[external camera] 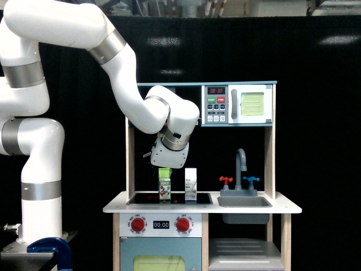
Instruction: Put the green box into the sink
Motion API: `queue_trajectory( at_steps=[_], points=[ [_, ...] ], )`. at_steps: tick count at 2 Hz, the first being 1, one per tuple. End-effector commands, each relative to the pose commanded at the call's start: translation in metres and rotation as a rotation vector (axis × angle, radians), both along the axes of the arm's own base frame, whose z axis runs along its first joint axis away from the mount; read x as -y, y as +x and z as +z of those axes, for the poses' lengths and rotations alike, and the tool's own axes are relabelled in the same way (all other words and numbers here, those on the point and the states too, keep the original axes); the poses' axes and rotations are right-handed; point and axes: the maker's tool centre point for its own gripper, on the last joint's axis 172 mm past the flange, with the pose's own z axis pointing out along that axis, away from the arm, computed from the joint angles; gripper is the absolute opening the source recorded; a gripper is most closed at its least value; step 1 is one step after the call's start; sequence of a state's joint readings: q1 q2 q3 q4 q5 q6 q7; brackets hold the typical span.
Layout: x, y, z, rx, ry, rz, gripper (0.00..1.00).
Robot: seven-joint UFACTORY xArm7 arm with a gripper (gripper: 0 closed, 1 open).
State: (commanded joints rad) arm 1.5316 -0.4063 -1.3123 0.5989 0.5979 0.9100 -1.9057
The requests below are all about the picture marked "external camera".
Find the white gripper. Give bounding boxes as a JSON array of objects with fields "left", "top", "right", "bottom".
[{"left": 151, "top": 137, "right": 189, "bottom": 169}]

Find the left red stove knob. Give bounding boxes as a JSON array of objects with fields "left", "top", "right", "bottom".
[{"left": 130, "top": 217, "right": 145, "bottom": 232}]

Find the grey lower shelf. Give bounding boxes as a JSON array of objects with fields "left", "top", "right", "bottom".
[{"left": 209, "top": 238, "right": 284, "bottom": 270}]

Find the blue C-clamp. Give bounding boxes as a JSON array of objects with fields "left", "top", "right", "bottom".
[{"left": 27, "top": 237, "right": 73, "bottom": 271}]

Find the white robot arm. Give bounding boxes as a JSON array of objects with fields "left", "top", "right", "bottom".
[{"left": 1, "top": 1, "right": 199, "bottom": 244}]

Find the wooden toy kitchen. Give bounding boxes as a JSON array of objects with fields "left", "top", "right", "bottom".
[{"left": 104, "top": 81, "right": 302, "bottom": 270}]

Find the white milk carton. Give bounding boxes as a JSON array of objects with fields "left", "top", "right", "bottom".
[{"left": 184, "top": 168, "right": 197, "bottom": 201}]

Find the white toy microwave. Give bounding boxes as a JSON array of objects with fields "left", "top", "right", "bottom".
[{"left": 201, "top": 83, "right": 275, "bottom": 126}]

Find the right red stove knob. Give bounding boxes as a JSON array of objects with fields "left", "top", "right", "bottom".
[{"left": 175, "top": 217, "right": 190, "bottom": 233}]

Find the red stove knob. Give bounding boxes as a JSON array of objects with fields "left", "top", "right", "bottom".
[
  {"left": 130, "top": 217, "right": 145, "bottom": 232},
  {"left": 175, "top": 217, "right": 190, "bottom": 233}
]

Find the grey toy sink basin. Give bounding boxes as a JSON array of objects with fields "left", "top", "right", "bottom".
[{"left": 218, "top": 196, "right": 272, "bottom": 225}]

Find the black toy stovetop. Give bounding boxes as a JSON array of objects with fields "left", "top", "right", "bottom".
[{"left": 127, "top": 192, "right": 213, "bottom": 206}]

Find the green juice box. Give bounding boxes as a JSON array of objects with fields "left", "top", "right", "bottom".
[{"left": 159, "top": 168, "right": 172, "bottom": 200}]

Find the blue tap handle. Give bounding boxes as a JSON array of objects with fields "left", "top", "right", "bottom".
[{"left": 243, "top": 176, "right": 260, "bottom": 190}]

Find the grey metal base plate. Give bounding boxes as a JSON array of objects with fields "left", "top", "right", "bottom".
[{"left": 1, "top": 230, "right": 77, "bottom": 270}]

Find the red tap handle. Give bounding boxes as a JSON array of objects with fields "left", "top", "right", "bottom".
[{"left": 219, "top": 176, "right": 234, "bottom": 190}]

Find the teal toy oven door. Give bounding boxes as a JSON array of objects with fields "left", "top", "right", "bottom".
[{"left": 120, "top": 237, "right": 202, "bottom": 270}]

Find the grey toy faucet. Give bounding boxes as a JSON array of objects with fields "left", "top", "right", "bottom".
[{"left": 220, "top": 148, "right": 257, "bottom": 197}]

